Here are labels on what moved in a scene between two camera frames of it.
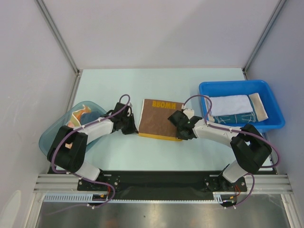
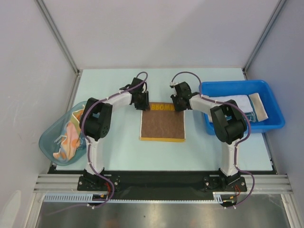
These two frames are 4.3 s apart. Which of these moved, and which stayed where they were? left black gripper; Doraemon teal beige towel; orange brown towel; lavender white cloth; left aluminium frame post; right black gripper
Moved: left black gripper; right black gripper
Stayed: orange brown towel; Doraemon teal beige towel; left aluminium frame post; lavender white cloth
